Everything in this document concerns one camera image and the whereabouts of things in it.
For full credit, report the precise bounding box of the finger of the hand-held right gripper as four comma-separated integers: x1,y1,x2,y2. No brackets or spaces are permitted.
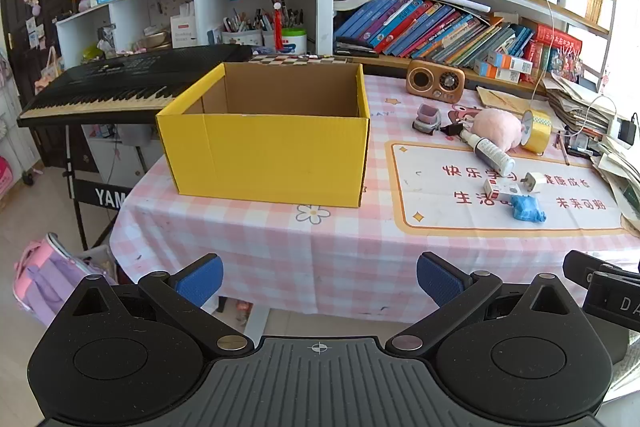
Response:
562,250,640,292

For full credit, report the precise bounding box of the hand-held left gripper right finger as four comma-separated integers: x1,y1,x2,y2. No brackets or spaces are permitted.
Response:
385,251,583,358

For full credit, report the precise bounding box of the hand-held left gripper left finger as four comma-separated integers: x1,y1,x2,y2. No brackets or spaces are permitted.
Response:
62,253,253,358

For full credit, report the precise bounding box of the small white red box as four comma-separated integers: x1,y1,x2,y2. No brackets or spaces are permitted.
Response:
483,178,522,202

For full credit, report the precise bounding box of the white spray bottle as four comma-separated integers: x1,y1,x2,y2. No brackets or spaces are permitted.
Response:
460,129,516,176

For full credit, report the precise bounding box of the yellow cardboard box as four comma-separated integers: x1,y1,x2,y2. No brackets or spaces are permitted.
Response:
155,62,371,208

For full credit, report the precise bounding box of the yellow tape roll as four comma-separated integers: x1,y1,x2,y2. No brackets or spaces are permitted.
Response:
520,109,552,154

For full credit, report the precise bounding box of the small toy car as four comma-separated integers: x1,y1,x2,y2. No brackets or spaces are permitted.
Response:
412,104,442,135

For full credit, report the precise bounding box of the pink checked cloth desktop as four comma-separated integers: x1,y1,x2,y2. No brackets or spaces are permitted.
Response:
109,74,640,323

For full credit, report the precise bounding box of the printed desk mat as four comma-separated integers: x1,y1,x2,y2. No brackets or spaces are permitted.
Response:
387,139,633,238

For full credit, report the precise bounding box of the blue crumpled wrapper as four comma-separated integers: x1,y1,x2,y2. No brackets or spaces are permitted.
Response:
510,196,547,224

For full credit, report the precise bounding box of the white charger plug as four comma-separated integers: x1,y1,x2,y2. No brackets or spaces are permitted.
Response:
520,172,543,196

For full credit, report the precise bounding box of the black keyboard stand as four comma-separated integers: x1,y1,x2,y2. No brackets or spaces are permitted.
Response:
62,124,161,253

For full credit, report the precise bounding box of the pink purple backpack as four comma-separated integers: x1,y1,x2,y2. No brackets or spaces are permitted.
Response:
13,232,118,328

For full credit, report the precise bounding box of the pink plush toy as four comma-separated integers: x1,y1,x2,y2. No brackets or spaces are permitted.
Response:
471,108,532,152

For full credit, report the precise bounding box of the stack of papers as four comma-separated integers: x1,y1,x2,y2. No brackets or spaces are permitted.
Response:
542,72,640,238

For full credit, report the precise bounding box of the brown paper envelope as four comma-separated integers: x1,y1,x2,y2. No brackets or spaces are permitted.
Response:
475,86,546,115

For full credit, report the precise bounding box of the brown retro radio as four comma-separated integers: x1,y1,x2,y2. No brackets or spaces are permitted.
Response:
406,59,466,96

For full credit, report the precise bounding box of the white orange box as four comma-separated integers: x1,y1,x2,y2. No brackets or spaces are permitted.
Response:
487,52,535,75
472,61,522,84

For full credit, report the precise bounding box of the black electronic keyboard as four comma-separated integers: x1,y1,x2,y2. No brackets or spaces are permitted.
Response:
16,44,253,128

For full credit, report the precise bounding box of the wooden chessboard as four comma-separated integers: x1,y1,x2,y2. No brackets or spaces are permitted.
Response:
248,53,361,66

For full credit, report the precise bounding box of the white pen holder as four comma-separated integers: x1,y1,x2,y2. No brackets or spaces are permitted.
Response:
221,29,264,48

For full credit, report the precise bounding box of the white paper bag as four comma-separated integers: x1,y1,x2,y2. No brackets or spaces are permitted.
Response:
170,4,198,49

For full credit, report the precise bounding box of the row of leaning books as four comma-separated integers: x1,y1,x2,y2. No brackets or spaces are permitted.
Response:
334,0,583,85

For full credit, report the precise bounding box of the green lid white tub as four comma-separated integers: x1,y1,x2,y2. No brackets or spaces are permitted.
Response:
280,28,307,55

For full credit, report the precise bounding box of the red hanging tassel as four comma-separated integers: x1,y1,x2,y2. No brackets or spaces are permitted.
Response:
271,0,284,50

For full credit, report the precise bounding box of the bunch of pens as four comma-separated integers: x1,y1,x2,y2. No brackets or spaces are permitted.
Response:
222,0,306,32

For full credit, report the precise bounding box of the white shelf unit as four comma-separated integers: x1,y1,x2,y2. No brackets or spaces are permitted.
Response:
55,0,321,68

